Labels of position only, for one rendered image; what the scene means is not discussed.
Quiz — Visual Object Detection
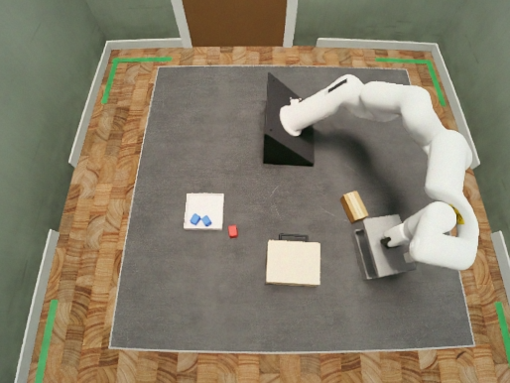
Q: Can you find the small blue block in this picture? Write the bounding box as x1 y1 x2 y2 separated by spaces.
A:
201 215 212 227
190 213 201 226

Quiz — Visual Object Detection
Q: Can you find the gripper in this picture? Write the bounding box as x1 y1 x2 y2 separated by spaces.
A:
380 219 410 249

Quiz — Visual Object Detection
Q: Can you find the brown cardboard box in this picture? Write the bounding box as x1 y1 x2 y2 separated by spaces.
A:
340 191 368 224

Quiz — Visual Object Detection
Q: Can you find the small red block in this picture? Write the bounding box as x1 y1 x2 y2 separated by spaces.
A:
228 225 238 238

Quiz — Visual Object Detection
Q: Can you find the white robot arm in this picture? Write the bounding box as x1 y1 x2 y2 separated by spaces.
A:
280 75 478 270

